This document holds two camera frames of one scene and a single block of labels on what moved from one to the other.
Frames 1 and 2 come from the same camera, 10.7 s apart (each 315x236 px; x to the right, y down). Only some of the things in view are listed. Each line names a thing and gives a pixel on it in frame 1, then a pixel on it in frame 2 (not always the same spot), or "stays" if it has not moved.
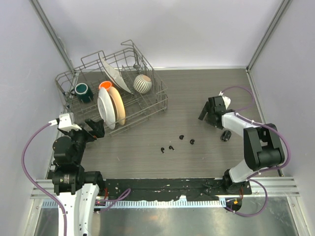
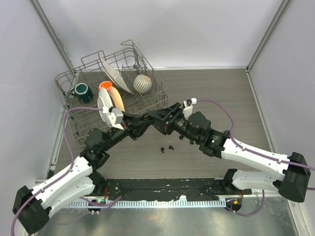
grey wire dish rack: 118,89 stays
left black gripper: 97,129 to 135,126
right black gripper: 207,108 to 164,114
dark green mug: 82,92 stays
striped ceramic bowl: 142,83 stays
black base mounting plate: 145,190 stays
